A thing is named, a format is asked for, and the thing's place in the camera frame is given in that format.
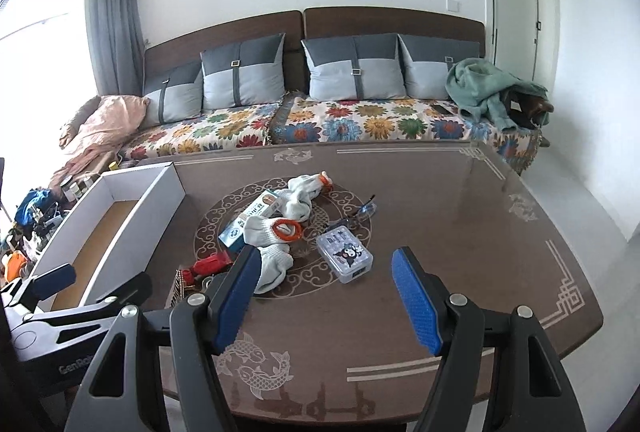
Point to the orange object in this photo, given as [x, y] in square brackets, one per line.
[15, 267]

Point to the brown wooden sofa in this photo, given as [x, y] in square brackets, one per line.
[390, 20]

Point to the pink blanket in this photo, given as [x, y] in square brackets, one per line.
[105, 127]

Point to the grey two-tone pillow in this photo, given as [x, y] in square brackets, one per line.
[240, 72]
[350, 67]
[430, 67]
[175, 92]

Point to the brown bag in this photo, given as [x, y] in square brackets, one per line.
[530, 107]

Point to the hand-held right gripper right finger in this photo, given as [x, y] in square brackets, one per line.
[415, 302]

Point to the white knit glove orange cuff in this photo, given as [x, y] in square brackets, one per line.
[270, 242]
[300, 202]

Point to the bright window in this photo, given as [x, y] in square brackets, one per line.
[45, 62]

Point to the blue cloth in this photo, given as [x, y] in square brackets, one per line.
[32, 204]

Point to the cartoon print plastic floss box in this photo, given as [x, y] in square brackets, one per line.
[345, 254]

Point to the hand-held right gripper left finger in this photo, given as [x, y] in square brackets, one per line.
[235, 297]

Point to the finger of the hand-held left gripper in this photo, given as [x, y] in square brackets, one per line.
[125, 288]
[52, 279]

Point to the group of small jars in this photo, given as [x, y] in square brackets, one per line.
[75, 189]

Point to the white cardboard box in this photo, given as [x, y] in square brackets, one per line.
[140, 222]

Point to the grey curtain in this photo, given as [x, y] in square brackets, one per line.
[112, 12]

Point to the blue white toothpaste box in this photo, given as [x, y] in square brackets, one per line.
[240, 224]

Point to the floral sofa blanket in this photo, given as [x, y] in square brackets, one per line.
[375, 122]
[210, 132]

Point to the clear blue safety glasses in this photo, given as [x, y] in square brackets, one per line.
[367, 210]

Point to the white door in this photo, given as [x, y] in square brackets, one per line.
[515, 12]

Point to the black phone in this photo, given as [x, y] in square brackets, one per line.
[441, 110]

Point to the white wall switch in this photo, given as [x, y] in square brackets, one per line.
[453, 3]

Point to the green garment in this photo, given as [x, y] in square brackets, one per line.
[475, 82]

